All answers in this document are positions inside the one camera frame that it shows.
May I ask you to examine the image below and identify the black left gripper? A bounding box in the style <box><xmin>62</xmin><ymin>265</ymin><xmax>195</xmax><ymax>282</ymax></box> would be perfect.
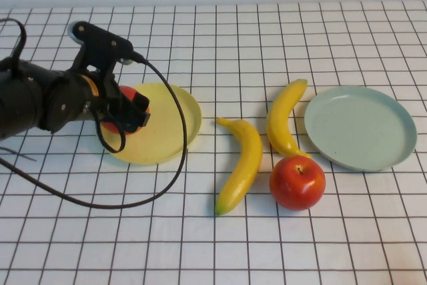
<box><xmin>87</xmin><ymin>67</ymin><xmax>151</xmax><ymax>131</ymax></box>

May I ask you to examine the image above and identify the red apple without stem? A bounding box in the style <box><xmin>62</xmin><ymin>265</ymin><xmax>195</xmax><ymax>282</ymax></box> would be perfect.
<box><xmin>99</xmin><ymin>85</ymin><xmax>151</xmax><ymax>136</ymax></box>

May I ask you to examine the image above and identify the long yellow banana green tip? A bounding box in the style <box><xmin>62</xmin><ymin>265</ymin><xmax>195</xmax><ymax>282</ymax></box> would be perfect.
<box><xmin>215</xmin><ymin>117</ymin><xmax>264</xmax><ymax>216</ymax></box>

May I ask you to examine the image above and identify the short curved yellow banana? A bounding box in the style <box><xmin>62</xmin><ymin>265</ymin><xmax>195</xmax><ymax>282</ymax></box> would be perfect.
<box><xmin>266</xmin><ymin>78</ymin><xmax>313</xmax><ymax>160</ymax></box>

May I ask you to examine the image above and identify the red apple with stem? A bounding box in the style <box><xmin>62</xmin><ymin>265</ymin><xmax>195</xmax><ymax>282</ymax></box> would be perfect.
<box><xmin>269</xmin><ymin>156</ymin><xmax>326</xmax><ymax>212</ymax></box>

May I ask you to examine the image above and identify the yellow round plate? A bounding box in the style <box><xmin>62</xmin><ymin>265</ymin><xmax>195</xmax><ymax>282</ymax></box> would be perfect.
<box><xmin>99</xmin><ymin>81</ymin><xmax>203</xmax><ymax>166</ymax></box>

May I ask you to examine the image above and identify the light blue round plate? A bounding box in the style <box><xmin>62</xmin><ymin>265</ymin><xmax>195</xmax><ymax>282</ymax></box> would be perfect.
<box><xmin>304</xmin><ymin>85</ymin><xmax>418</xmax><ymax>173</ymax></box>

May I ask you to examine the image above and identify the white grid-pattern tablecloth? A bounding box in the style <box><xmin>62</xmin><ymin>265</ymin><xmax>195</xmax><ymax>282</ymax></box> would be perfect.
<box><xmin>0</xmin><ymin>0</ymin><xmax>427</xmax><ymax>285</ymax></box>

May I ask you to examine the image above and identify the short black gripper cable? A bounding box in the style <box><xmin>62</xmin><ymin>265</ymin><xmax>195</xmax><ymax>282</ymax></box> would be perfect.
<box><xmin>94</xmin><ymin>107</ymin><xmax>127</xmax><ymax>154</ymax></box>

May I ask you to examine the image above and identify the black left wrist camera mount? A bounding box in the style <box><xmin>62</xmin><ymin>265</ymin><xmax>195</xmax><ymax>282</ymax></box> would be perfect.
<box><xmin>68</xmin><ymin>21</ymin><xmax>143</xmax><ymax>77</ymax></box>

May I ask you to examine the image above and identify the thin dark loose wire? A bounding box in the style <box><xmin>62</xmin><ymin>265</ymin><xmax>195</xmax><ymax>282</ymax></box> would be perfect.
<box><xmin>0</xmin><ymin>146</ymin><xmax>38</xmax><ymax>163</ymax></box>

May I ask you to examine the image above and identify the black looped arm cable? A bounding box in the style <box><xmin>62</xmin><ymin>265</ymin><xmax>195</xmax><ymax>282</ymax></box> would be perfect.
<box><xmin>0</xmin><ymin>17</ymin><xmax>27</xmax><ymax>75</ymax></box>

